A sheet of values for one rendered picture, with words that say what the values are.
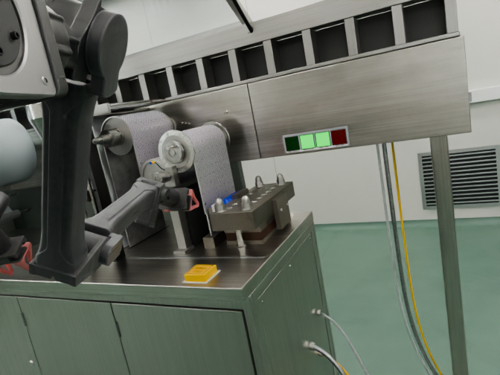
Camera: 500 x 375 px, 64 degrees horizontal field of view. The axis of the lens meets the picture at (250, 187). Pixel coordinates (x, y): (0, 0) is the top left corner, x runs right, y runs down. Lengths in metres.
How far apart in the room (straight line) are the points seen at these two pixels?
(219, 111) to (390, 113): 0.66
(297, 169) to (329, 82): 2.64
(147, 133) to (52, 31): 1.16
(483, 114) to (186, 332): 3.10
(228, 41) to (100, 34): 1.18
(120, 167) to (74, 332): 0.63
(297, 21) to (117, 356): 1.32
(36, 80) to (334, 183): 3.73
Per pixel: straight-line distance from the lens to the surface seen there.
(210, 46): 1.68
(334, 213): 4.09
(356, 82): 1.47
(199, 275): 1.15
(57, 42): 0.43
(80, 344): 1.66
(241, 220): 1.29
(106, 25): 0.49
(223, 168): 1.52
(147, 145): 1.55
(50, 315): 1.71
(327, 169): 3.99
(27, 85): 0.36
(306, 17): 1.53
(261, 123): 1.58
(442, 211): 1.69
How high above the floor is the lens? 1.35
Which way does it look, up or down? 11 degrees down
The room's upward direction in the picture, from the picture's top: 11 degrees counter-clockwise
